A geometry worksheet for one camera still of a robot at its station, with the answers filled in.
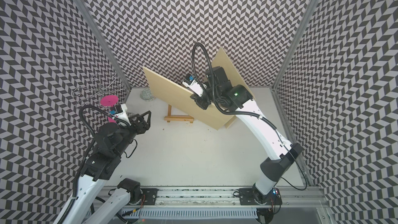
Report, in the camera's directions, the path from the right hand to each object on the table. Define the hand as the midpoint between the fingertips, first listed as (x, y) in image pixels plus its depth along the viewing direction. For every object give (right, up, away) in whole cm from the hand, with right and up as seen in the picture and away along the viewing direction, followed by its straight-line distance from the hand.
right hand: (194, 97), depth 67 cm
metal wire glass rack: (-61, +8, +29) cm, 68 cm away
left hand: (-22, -8, +1) cm, 23 cm away
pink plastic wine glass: (-39, -2, +3) cm, 40 cm away
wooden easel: (-13, -12, +28) cm, 33 cm away
